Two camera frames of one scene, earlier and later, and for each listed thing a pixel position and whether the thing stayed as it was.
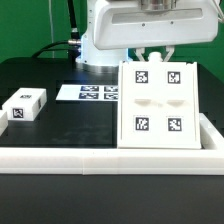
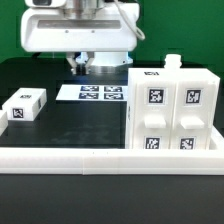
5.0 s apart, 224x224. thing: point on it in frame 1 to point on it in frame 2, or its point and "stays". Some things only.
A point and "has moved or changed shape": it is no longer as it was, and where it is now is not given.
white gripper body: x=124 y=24 to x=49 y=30
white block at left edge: x=4 y=121 stays
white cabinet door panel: x=25 y=104 stays
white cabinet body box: x=158 y=104 has moved or changed shape
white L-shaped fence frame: x=206 y=160 stays
